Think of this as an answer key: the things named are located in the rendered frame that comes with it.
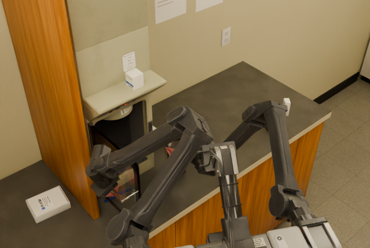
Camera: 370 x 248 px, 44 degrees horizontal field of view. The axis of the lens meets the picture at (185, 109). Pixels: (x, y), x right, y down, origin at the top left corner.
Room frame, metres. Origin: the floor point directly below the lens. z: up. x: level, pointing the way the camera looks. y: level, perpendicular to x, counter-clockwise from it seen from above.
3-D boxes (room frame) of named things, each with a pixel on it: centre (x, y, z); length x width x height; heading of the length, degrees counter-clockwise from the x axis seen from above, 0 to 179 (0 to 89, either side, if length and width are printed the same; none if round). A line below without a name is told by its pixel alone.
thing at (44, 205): (1.34, 0.60, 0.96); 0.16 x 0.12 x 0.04; 125
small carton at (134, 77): (1.48, 0.20, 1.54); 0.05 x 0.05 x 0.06; 42
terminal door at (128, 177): (1.27, 0.27, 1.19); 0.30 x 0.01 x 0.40; 42
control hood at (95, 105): (1.45, 0.23, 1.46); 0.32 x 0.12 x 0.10; 131
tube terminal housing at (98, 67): (1.59, 0.35, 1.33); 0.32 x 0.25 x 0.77; 131
